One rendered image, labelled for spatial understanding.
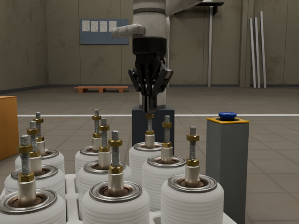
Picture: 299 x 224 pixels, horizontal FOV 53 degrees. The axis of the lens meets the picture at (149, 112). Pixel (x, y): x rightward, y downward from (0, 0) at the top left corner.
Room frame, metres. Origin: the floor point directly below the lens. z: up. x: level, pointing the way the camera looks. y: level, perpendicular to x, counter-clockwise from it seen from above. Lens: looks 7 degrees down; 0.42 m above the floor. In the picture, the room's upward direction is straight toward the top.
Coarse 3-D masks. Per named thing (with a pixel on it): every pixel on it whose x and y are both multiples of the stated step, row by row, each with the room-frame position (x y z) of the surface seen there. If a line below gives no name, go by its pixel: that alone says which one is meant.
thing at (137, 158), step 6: (132, 150) 0.66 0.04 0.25; (132, 156) 0.65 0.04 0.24; (138, 156) 0.63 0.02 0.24; (144, 156) 0.63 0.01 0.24; (150, 156) 0.63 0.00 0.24; (132, 162) 0.65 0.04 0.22; (138, 162) 0.63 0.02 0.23; (132, 168) 0.65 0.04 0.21; (138, 168) 0.63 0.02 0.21; (132, 174) 0.65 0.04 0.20; (138, 174) 0.63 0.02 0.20; (132, 180) 0.65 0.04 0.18; (138, 180) 0.63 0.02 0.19
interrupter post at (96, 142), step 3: (93, 138) 0.63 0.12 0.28; (96, 138) 0.63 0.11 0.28; (99, 138) 0.63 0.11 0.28; (93, 141) 0.63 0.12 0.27; (96, 141) 0.63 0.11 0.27; (99, 141) 0.63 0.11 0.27; (93, 144) 0.63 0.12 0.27; (96, 144) 0.63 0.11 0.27; (99, 144) 0.63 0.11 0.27; (93, 147) 0.63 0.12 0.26; (96, 147) 0.63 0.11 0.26; (93, 150) 0.63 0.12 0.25; (96, 150) 0.63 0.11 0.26
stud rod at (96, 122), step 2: (94, 110) 0.64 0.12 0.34; (96, 110) 0.64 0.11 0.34; (98, 110) 0.64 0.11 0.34; (96, 112) 0.64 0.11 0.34; (98, 112) 0.64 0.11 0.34; (94, 114) 0.64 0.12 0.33; (96, 114) 0.64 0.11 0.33; (98, 114) 0.64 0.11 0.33; (94, 120) 0.64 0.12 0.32; (96, 120) 0.64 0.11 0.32; (98, 120) 0.64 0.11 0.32; (96, 122) 0.64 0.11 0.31; (98, 122) 0.64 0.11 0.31; (96, 124) 0.64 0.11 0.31; (98, 124) 0.64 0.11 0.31; (96, 126) 0.63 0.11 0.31; (96, 128) 0.64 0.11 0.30; (96, 130) 0.63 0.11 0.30; (98, 130) 0.64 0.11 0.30; (96, 132) 0.64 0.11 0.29; (98, 132) 0.64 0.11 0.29
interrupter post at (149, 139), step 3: (147, 135) 0.66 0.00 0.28; (150, 135) 0.66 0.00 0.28; (153, 135) 0.67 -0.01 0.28; (147, 138) 0.66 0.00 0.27; (150, 138) 0.66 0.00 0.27; (153, 138) 0.67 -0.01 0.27; (147, 141) 0.66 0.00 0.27; (150, 141) 0.66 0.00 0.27; (153, 141) 0.67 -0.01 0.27; (147, 144) 0.66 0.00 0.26; (150, 144) 0.66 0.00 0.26; (153, 144) 0.67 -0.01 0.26; (147, 147) 0.66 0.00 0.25; (150, 147) 0.66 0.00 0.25; (153, 147) 0.67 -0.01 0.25
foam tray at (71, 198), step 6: (72, 174) 0.69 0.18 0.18; (66, 180) 0.65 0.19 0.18; (72, 180) 0.65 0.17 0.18; (66, 186) 0.62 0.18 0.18; (72, 186) 0.62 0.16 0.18; (66, 192) 0.59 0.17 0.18; (72, 192) 0.58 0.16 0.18; (66, 198) 0.55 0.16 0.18; (72, 198) 0.55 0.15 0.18; (78, 198) 0.56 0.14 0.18; (66, 204) 0.55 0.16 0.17; (72, 204) 0.53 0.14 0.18; (78, 204) 0.56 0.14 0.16; (66, 210) 0.55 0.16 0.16; (72, 210) 0.50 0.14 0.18; (78, 210) 0.56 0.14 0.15; (66, 216) 0.55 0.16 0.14; (72, 216) 0.48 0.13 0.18; (78, 216) 0.56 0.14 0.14; (150, 216) 0.48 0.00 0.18; (156, 216) 0.48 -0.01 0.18; (228, 216) 0.48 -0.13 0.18; (66, 222) 0.46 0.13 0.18; (72, 222) 0.46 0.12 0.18; (78, 222) 0.46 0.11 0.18; (150, 222) 0.46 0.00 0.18; (156, 222) 0.48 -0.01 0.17; (228, 222) 0.46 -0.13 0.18; (234, 222) 0.46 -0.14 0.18
